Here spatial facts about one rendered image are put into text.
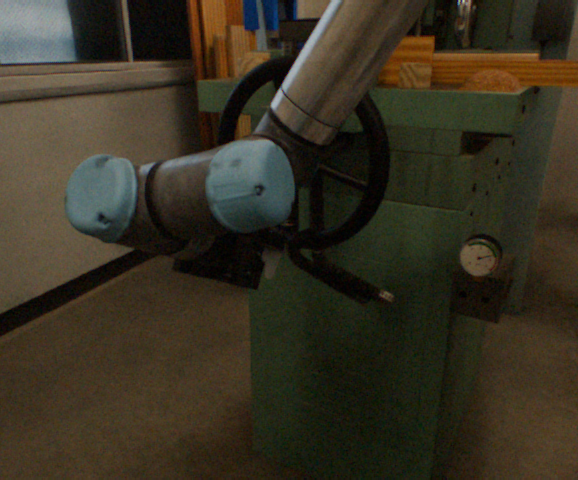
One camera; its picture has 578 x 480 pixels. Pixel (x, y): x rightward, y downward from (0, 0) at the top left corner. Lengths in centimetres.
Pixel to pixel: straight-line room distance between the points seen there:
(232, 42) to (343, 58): 191
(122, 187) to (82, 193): 4
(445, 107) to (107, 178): 57
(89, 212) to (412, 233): 60
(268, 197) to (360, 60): 16
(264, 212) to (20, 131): 161
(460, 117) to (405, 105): 9
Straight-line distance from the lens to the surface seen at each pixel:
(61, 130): 207
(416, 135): 88
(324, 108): 50
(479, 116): 85
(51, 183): 205
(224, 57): 238
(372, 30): 49
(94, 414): 160
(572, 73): 99
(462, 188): 88
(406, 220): 91
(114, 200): 45
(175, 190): 43
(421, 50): 96
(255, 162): 40
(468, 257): 84
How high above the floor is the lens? 97
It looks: 21 degrees down
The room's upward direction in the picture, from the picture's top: straight up
